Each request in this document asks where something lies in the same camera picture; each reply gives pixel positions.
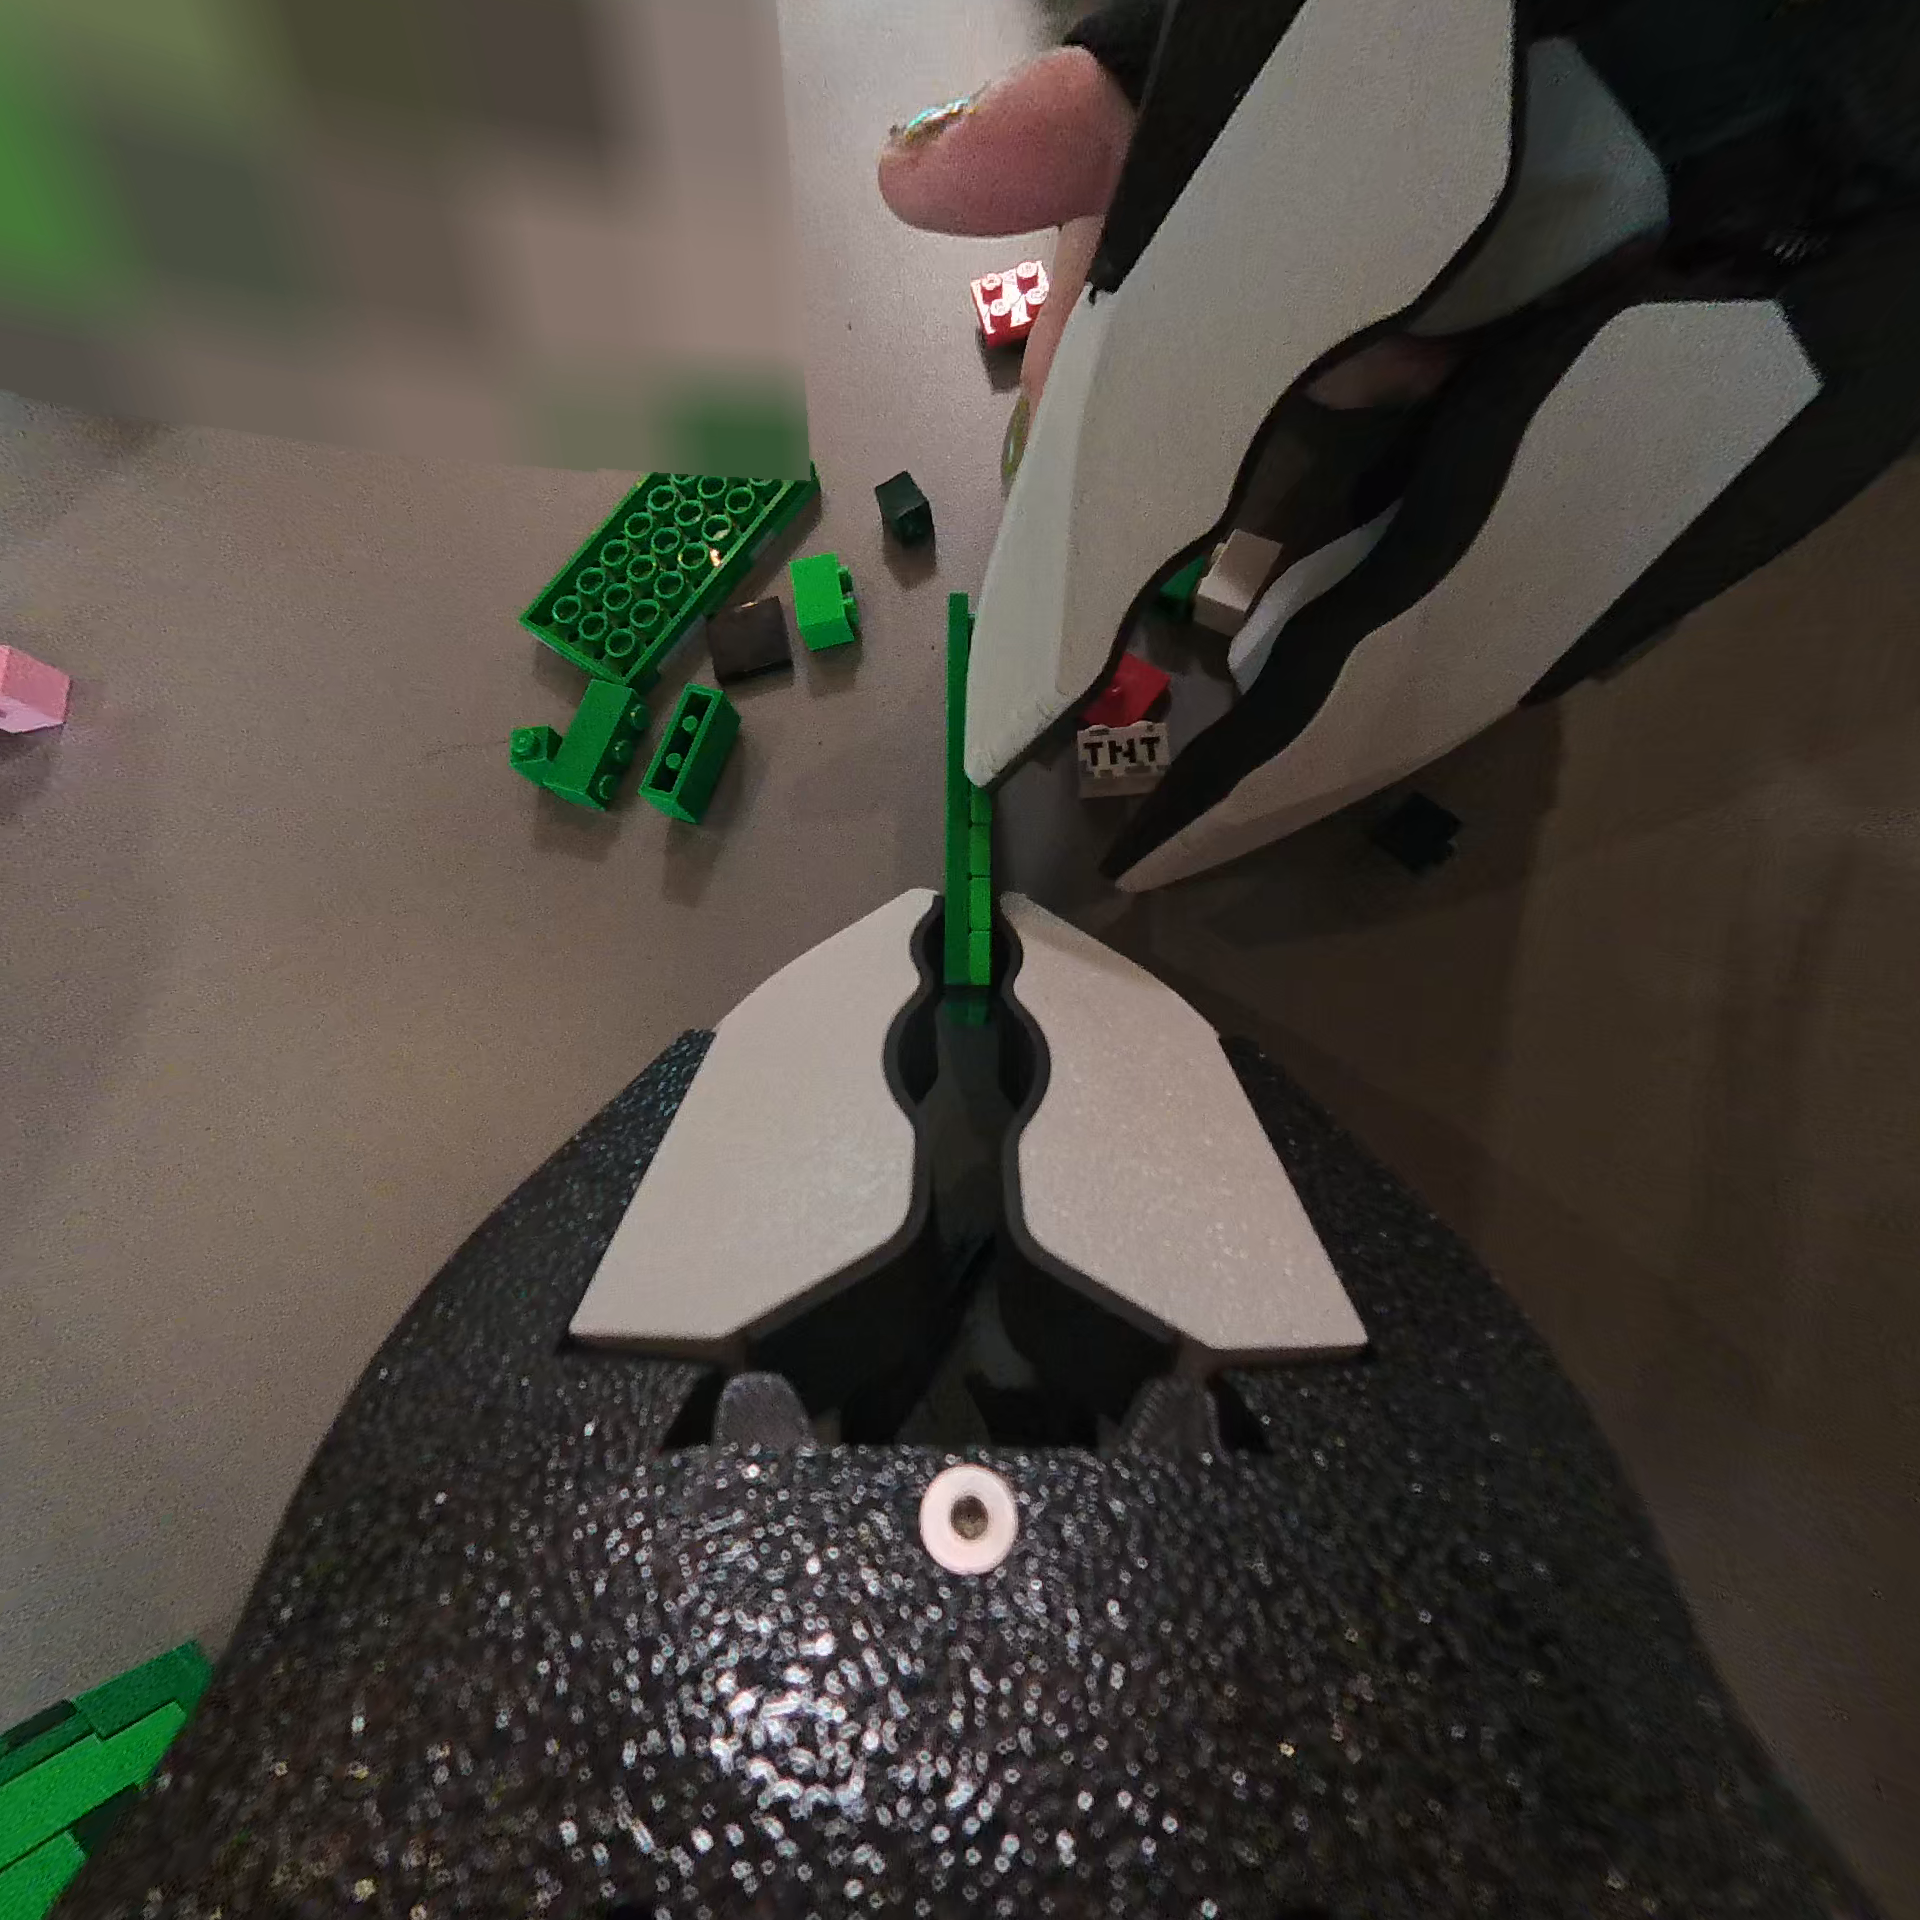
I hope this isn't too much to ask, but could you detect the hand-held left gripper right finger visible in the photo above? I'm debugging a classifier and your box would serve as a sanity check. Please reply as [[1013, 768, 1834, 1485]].
[[996, 891, 1371, 1365]]

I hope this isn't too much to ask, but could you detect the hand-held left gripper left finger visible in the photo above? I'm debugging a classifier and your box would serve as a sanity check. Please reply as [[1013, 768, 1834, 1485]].
[[566, 886, 945, 1346]]

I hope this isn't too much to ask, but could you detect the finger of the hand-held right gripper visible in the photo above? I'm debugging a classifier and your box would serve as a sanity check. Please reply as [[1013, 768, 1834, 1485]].
[[957, 0, 1532, 792], [1107, 296, 1827, 896]]

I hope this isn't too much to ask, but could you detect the green lego plate assembly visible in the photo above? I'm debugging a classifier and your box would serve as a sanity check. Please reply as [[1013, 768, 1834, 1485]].
[[941, 591, 1001, 1034]]

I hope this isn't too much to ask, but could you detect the red white-studded lego brick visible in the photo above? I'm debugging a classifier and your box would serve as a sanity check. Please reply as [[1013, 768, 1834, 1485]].
[[970, 258, 1051, 350]]

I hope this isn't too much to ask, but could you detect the black lego brick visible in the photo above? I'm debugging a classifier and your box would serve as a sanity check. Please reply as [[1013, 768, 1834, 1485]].
[[1367, 791, 1465, 872]]

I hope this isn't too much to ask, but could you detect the green hollow lego brick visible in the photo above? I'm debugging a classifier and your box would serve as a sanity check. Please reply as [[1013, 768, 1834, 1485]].
[[641, 680, 740, 824]]

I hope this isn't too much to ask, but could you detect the green lego brick cluster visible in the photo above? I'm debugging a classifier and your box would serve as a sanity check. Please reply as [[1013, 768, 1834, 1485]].
[[507, 679, 654, 811]]

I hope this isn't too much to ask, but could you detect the dark brown lego tile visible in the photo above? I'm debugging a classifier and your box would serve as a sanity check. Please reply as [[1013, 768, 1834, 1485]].
[[703, 595, 793, 684]]

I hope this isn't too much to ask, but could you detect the large green lego plate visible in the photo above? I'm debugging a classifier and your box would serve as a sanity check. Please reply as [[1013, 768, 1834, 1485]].
[[517, 464, 825, 694]]

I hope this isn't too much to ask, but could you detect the green lego structure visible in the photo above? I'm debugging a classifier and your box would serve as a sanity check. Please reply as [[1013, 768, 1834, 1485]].
[[0, 1640, 213, 1920]]

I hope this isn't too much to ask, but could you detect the person's right hand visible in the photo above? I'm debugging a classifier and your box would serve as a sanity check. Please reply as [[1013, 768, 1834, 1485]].
[[877, 46, 1129, 484]]

